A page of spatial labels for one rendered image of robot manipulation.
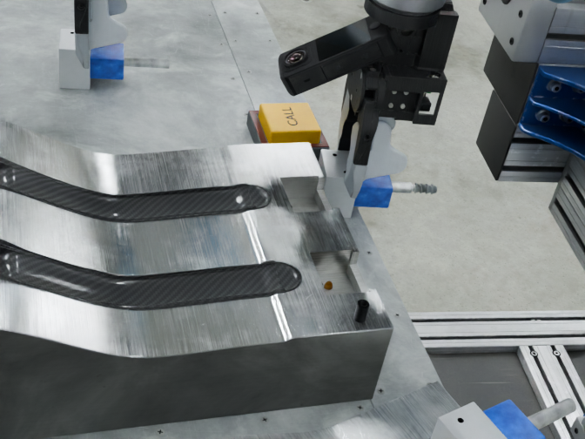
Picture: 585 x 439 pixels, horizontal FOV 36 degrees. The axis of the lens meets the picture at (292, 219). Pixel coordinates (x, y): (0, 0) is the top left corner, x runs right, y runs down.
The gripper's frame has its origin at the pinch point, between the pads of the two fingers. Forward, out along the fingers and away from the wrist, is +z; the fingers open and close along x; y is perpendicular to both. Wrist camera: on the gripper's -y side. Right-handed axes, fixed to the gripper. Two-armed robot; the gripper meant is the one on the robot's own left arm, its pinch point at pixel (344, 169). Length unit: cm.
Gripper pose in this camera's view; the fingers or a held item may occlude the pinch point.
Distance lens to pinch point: 97.3
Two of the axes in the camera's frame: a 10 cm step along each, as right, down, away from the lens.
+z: -1.4, 7.7, 6.3
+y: 9.9, 0.5, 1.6
